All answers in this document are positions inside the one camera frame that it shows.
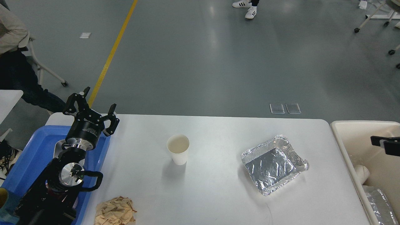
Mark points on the white cup in bin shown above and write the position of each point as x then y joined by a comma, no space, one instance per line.
362,173

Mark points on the white rolling chair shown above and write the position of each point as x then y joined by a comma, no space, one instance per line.
38,67

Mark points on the aluminium foil tray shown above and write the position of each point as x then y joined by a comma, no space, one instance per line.
273,164

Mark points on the white paper by rack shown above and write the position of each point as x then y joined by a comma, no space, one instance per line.
363,4

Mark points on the clear floor plate left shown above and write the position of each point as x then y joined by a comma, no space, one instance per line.
277,108

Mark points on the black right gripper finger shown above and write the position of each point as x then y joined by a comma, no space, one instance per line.
391,145

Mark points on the blue plastic tray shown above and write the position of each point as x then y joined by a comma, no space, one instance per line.
39,151

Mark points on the person with white sneakers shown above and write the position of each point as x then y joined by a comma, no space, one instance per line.
250,4

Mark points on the white paper cup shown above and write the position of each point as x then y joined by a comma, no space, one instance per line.
178,146

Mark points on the person in beige sweater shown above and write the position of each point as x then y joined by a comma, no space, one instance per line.
15,71

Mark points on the stainless steel rectangular container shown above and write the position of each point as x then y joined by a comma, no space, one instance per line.
58,148

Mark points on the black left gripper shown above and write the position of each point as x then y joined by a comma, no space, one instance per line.
88,124

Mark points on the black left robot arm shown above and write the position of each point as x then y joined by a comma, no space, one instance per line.
51,197

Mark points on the foil tray in bin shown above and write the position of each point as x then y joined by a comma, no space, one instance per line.
383,211

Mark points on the crumpled brown paper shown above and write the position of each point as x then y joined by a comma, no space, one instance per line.
116,211

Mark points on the beige plastic bin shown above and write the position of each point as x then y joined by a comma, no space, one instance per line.
354,141

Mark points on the clear floor plate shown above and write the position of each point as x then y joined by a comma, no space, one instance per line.
277,108
293,108

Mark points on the clear floor plate right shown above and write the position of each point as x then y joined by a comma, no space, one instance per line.
293,108

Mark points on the pink mug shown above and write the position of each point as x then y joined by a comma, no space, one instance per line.
67,196

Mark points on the white side table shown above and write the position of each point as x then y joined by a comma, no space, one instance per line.
8,100

